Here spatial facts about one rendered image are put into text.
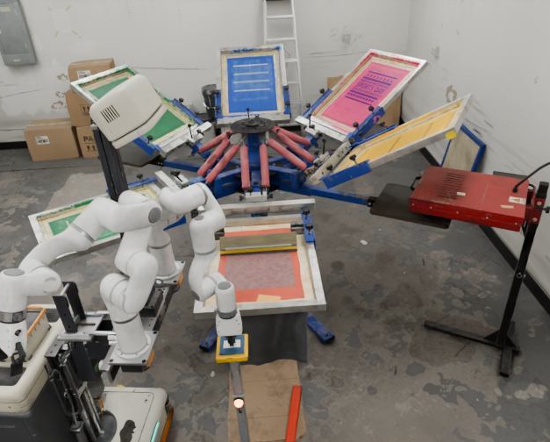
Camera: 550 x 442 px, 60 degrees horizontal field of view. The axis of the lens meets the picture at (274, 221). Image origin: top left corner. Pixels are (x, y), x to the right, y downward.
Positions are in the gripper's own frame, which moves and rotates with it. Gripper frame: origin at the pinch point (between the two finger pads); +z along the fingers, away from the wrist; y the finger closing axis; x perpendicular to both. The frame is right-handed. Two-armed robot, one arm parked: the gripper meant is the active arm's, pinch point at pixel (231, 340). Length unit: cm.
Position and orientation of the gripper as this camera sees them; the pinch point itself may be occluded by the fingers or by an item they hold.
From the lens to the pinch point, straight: 199.2
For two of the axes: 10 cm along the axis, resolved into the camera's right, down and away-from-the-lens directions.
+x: -0.5, -5.2, 8.5
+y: 10.0, -0.7, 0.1
